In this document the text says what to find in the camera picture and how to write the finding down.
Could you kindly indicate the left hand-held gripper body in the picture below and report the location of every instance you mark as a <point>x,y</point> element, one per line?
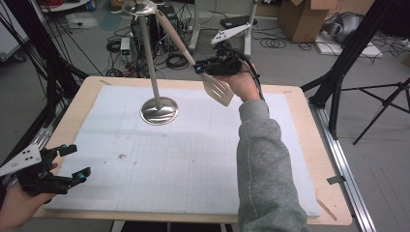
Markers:
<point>38,180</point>

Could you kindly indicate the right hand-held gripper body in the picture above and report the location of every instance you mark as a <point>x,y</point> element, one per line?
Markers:
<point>225,66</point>

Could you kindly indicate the beige slotted spatula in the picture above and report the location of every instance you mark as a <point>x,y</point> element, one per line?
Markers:
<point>219,90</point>

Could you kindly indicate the metal utensil stand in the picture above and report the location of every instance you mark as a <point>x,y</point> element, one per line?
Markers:
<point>159,111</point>

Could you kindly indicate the person's right hand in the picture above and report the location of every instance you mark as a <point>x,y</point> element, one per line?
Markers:
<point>245,85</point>

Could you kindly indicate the person's left hand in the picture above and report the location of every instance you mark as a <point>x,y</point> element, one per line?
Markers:
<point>16,206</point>

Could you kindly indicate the white stand leg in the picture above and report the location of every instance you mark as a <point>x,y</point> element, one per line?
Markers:
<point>247,48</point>
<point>195,35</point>

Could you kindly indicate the black flat box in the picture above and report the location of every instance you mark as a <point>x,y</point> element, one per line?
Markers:
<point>233,22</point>

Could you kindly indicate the black computer tower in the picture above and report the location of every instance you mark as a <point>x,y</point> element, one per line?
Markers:
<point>170,35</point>

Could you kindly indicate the brown tape strip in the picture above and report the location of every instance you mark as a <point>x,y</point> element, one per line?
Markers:
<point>105,82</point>
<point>287,92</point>

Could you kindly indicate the small white box green light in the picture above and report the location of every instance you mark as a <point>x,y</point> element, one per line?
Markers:
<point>125,45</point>

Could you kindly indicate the white grid mat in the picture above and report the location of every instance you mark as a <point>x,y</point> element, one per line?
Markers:
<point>161,161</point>

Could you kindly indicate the cardboard box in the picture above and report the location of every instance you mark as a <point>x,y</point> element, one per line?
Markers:
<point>303,19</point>

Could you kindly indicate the grey rounded device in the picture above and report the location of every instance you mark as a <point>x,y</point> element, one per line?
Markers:
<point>345,25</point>

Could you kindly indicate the clear plastic bag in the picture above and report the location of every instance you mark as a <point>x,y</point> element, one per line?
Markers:
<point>82,21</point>

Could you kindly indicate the white cabinet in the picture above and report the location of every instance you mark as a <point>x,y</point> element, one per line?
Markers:
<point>9,32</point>

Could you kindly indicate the white flat board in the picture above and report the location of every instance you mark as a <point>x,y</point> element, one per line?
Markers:
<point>364,50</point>

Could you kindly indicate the white round table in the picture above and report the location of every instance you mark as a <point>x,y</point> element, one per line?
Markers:
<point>64,5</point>

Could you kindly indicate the black tripod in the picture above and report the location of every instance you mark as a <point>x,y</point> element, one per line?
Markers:
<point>386,100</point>

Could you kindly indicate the aluminium rail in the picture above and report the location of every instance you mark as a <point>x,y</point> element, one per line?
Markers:
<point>43,135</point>
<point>351,187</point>

